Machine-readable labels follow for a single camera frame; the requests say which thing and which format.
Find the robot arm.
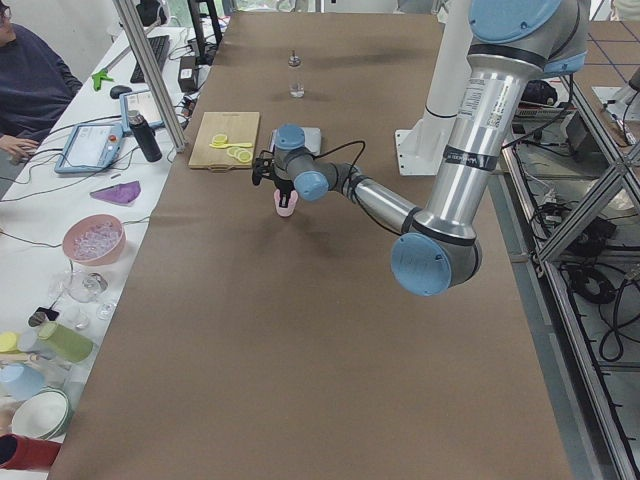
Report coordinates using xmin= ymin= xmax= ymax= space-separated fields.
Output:
xmin=253 ymin=1 xmax=590 ymax=296

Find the white green rimmed bowl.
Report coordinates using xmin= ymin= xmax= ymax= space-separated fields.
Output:
xmin=11 ymin=388 xmax=73 ymax=440

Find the glass sauce bottle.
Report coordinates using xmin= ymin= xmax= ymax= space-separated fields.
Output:
xmin=287 ymin=50 xmax=305 ymax=98

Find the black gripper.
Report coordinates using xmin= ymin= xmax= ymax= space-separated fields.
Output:
xmin=274 ymin=174 xmax=295 ymax=208

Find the black power box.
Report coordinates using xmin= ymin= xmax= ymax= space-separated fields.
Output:
xmin=178 ymin=56 xmax=199 ymax=93

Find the purple cloth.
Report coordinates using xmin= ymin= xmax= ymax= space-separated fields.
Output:
xmin=89 ymin=181 xmax=141 ymax=206

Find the aluminium frame post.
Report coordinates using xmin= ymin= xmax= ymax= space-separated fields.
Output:
xmin=113 ymin=0 xmax=187 ymax=153

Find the yellow cup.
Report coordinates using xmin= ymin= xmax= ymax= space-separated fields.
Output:
xmin=0 ymin=331 xmax=21 ymax=355

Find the black keyboard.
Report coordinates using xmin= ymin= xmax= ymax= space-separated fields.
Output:
xmin=129 ymin=35 xmax=172 ymax=84

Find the green plastic toy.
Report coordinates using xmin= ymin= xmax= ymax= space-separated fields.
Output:
xmin=91 ymin=69 xmax=114 ymax=91

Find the red cup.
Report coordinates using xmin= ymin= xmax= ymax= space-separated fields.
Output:
xmin=1 ymin=434 xmax=62 ymax=472

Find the lemon slice on knife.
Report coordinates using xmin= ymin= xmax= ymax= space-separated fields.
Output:
xmin=211 ymin=134 xmax=228 ymax=146

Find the clear glass cup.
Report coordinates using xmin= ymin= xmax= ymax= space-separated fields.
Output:
xmin=66 ymin=271 xmax=108 ymax=303

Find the near teach pendant tablet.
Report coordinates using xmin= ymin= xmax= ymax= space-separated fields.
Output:
xmin=54 ymin=123 xmax=124 ymax=175

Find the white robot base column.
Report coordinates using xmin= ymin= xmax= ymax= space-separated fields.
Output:
xmin=395 ymin=0 xmax=472 ymax=176

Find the light blue cup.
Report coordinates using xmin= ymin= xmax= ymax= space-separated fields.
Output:
xmin=1 ymin=363 xmax=46 ymax=401

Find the grey kitchen scale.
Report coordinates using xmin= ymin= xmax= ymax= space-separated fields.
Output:
xmin=269 ymin=124 xmax=322 ymax=155

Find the green cup lying down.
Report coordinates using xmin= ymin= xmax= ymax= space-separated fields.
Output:
xmin=37 ymin=322 xmax=93 ymax=363

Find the wooden cutting board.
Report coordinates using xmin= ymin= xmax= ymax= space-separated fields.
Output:
xmin=188 ymin=112 xmax=260 ymax=172

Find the black thermos bottle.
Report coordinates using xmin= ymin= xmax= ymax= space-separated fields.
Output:
xmin=127 ymin=110 xmax=162 ymax=163

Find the black computer mouse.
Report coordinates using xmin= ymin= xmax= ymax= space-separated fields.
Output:
xmin=109 ymin=85 xmax=132 ymax=99

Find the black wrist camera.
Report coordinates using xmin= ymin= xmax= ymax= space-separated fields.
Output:
xmin=251 ymin=155 xmax=274 ymax=186

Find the seated person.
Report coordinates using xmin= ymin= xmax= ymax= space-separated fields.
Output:
xmin=1 ymin=4 xmax=82 ymax=162

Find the teach pendant tablet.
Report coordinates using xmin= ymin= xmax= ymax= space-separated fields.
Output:
xmin=54 ymin=123 xmax=124 ymax=175
xmin=119 ymin=90 xmax=164 ymax=134

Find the pink plastic cup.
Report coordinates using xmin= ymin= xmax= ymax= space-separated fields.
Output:
xmin=273 ymin=190 xmax=299 ymax=218

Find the pink bowl with ice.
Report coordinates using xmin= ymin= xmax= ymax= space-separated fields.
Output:
xmin=62 ymin=214 xmax=126 ymax=266

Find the far teach pendant tablet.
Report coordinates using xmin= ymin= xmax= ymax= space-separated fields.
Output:
xmin=119 ymin=90 xmax=164 ymax=134

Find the lemon slice near edge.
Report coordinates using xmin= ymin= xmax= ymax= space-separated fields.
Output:
xmin=235 ymin=150 xmax=252 ymax=163

